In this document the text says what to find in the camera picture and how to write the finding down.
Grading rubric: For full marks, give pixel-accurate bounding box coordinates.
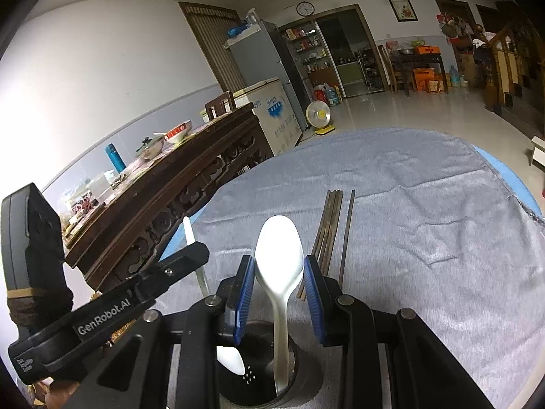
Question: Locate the pot with glass lid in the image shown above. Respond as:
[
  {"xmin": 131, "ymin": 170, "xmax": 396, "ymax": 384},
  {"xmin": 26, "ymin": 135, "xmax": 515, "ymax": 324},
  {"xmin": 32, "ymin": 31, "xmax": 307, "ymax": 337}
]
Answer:
[{"xmin": 136, "ymin": 136, "xmax": 165, "ymax": 161}]

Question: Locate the dark wooden dining table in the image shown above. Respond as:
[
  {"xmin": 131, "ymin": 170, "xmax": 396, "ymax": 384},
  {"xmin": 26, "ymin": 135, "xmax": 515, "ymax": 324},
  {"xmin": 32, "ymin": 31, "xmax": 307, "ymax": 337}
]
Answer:
[{"xmin": 384, "ymin": 48, "xmax": 449, "ymax": 95}]

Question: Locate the person's left hand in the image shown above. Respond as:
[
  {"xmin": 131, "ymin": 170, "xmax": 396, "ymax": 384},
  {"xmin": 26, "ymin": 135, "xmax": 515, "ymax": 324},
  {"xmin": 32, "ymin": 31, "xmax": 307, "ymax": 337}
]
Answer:
[{"xmin": 45, "ymin": 380, "xmax": 82, "ymax": 409}]

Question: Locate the slim white plastic spoon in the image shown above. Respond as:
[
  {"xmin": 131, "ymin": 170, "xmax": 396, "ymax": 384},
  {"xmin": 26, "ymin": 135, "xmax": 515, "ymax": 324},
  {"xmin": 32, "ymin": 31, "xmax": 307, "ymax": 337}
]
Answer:
[{"xmin": 183, "ymin": 216, "xmax": 211, "ymax": 299}]

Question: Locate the wooden staircase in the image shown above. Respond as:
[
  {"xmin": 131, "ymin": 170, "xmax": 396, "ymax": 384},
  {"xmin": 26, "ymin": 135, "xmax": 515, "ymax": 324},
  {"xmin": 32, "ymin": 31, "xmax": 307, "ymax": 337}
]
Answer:
[{"xmin": 476, "ymin": 2, "xmax": 545, "ymax": 138}]

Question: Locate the white low stool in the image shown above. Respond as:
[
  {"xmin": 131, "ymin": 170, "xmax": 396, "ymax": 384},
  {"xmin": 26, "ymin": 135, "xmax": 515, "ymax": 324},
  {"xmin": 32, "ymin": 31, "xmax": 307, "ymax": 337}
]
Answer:
[{"xmin": 527, "ymin": 135, "xmax": 545, "ymax": 168}]

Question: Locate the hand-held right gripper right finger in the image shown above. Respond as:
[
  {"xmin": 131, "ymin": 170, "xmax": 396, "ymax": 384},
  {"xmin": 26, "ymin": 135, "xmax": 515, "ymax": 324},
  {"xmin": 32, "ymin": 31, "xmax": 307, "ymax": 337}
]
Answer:
[{"xmin": 303, "ymin": 255, "xmax": 499, "ymax": 409}]

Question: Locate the large white plastic spoon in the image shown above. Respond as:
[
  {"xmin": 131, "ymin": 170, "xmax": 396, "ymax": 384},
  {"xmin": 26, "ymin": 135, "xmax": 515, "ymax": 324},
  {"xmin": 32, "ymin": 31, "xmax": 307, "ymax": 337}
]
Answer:
[{"xmin": 254, "ymin": 215, "xmax": 306, "ymax": 398}]

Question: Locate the brown wooden door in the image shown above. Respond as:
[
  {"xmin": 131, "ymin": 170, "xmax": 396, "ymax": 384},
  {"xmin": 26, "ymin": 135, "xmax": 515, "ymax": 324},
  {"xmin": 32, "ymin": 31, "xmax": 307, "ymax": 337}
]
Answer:
[{"xmin": 178, "ymin": 1, "xmax": 253, "ymax": 104}]

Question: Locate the shelf with bottles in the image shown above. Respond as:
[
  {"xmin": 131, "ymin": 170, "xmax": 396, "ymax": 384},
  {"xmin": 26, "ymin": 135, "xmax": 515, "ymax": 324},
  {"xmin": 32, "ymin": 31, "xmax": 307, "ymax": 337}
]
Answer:
[{"xmin": 283, "ymin": 26, "xmax": 332, "ymax": 91}]

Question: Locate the grey refrigerator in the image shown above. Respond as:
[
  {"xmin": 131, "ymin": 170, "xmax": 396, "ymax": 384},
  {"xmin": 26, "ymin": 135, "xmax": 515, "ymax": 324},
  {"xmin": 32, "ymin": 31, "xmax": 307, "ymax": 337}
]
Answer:
[{"xmin": 224, "ymin": 20, "xmax": 314, "ymax": 131}]

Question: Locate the dark wooden chopstick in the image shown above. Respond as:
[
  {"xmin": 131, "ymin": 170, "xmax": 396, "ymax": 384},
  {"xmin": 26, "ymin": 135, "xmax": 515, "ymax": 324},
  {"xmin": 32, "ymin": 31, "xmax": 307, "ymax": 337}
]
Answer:
[
  {"xmin": 297, "ymin": 190, "xmax": 332, "ymax": 302},
  {"xmin": 321, "ymin": 190, "xmax": 341, "ymax": 276},
  {"xmin": 338, "ymin": 189, "xmax": 357, "ymax": 287},
  {"xmin": 324, "ymin": 190, "xmax": 345, "ymax": 278},
  {"xmin": 315, "ymin": 190, "xmax": 337, "ymax": 266}
]

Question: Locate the clear plastic container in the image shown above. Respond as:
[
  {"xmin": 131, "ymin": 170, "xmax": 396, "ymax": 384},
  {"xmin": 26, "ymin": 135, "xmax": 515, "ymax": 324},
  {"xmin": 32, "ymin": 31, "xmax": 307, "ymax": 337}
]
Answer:
[{"xmin": 87, "ymin": 172, "xmax": 116, "ymax": 205}]

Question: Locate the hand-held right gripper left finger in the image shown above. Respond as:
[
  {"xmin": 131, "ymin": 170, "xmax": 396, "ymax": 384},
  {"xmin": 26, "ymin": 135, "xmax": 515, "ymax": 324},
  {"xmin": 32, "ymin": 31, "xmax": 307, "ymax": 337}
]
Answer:
[{"xmin": 77, "ymin": 255, "xmax": 256, "ymax": 409}]

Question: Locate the yellow round electric heater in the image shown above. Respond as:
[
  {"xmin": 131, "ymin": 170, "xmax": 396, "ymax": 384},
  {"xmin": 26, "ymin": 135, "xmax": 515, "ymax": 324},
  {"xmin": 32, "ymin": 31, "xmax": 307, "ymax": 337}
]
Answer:
[{"xmin": 305, "ymin": 101, "xmax": 337, "ymax": 136}]

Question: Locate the framed wall picture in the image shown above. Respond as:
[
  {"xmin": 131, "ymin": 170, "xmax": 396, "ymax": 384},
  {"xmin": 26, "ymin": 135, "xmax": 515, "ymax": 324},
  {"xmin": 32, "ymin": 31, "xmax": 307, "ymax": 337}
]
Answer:
[{"xmin": 387, "ymin": 0, "xmax": 418, "ymax": 23}]

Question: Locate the white chest freezer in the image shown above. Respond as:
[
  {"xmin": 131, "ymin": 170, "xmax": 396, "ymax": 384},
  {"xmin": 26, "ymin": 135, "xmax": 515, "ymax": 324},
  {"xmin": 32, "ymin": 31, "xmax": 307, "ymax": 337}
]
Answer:
[{"xmin": 199, "ymin": 75, "xmax": 301, "ymax": 157}]

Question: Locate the carved dark wooden sideboard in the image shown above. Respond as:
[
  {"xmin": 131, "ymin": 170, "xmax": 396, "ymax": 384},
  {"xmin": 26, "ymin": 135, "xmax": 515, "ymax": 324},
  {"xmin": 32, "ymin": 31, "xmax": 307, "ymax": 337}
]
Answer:
[{"xmin": 63, "ymin": 102, "xmax": 276, "ymax": 296}]

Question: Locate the dark metal utensil holder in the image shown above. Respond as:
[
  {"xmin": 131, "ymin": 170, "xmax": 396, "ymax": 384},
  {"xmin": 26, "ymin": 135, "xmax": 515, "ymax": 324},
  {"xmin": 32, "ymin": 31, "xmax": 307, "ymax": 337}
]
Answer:
[{"xmin": 214, "ymin": 319, "xmax": 325, "ymax": 409}]

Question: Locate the wooden chair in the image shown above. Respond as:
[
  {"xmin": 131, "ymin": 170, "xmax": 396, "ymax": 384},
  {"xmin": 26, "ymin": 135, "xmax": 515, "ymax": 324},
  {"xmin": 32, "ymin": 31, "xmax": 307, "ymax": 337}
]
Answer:
[{"xmin": 204, "ymin": 91, "xmax": 237, "ymax": 122}]

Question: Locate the grey tablecloth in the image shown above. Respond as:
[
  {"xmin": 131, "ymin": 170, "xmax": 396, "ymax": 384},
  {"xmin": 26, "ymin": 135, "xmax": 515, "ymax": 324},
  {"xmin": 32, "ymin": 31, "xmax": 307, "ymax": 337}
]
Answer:
[{"xmin": 164, "ymin": 127, "xmax": 545, "ymax": 409}]

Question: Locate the blue thermos bottle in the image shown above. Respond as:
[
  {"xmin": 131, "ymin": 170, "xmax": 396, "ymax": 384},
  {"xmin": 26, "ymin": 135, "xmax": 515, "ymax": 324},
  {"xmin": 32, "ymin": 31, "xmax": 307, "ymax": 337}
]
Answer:
[{"xmin": 105, "ymin": 143, "xmax": 127, "ymax": 171}]

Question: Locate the small white plastic spoon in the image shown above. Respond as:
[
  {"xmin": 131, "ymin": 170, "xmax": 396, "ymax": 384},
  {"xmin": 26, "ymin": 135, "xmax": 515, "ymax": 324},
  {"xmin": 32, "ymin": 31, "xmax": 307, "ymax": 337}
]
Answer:
[{"xmin": 216, "ymin": 344, "xmax": 246, "ymax": 376}]

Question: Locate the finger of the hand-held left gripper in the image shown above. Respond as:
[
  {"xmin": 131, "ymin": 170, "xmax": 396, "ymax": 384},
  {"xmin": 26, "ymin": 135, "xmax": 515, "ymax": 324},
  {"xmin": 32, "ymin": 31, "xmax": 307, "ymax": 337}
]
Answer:
[{"xmin": 135, "ymin": 241, "xmax": 211, "ymax": 308}]

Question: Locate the red patterned bowl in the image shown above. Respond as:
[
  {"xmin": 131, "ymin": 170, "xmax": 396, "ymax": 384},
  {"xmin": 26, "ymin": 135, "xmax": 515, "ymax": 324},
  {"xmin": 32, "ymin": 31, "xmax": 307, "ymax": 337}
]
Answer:
[{"xmin": 163, "ymin": 121, "xmax": 193, "ymax": 144}]

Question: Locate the glass sliding door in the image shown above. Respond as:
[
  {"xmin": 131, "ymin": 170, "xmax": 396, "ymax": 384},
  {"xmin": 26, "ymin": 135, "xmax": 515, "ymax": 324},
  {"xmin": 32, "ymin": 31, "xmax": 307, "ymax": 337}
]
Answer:
[{"xmin": 278, "ymin": 4, "xmax": 389, "ymax": 100}]

